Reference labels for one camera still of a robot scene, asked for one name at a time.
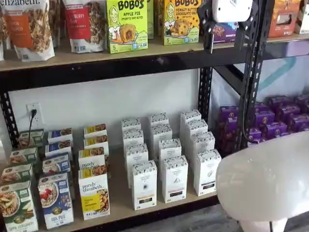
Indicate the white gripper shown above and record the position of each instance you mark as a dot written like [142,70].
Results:
[231,10]

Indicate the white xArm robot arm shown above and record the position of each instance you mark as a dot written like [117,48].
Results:
[265,181]

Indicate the blue Zbar snack box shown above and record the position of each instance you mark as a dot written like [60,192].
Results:
[225,32]

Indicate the yellow Bobo's peanut butter box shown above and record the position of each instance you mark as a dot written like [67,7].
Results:
[181,21]

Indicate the orange snack box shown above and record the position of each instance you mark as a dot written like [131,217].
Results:
[283,19]

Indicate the wooden shelf board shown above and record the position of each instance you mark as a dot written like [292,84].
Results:
[84,58]
[289,38]
[120,193]

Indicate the green Bobo's apple pie box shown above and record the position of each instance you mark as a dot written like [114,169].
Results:
[126,26]
[150,19]

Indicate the white snack box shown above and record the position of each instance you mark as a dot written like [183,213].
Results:
[303,17]

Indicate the purple Annie's snack box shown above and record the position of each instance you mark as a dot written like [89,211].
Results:
[274,129]
[264,118]
[299,122]
[228,128]
[255,135]
[227,143]
[228,112]
[303,99]
[288,112]
[280,101]

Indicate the white box pink strip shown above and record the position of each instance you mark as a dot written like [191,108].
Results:
[175,180]
[161,133]
[169,148]
[158,119]

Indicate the white box orange strip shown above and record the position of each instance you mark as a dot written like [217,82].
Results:
[135,157]
[144,186]
[130,123]
[132,137]

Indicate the yellow purely elizabeth box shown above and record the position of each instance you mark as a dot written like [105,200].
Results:
[96,142]
[95,129]
[90,158]
[94,193]

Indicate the blue flax oatmeal box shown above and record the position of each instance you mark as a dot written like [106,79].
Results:
[55,164]
[60,134]
[58,148]
[55,200]

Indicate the green oatmeal box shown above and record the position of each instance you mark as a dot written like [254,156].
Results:
[15,174]
[32,137]
[23,155]
[17,207]

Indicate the black metal shelving rack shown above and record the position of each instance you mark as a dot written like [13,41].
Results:
[289,49]
[96,70]

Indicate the red purely elizabeth granola bag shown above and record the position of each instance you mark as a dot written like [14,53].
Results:
[84,26]

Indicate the orange purely elizabeth granola bag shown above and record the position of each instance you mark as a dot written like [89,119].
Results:
[29,29]

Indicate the white wall outlet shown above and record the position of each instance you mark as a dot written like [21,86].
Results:
[37,113]

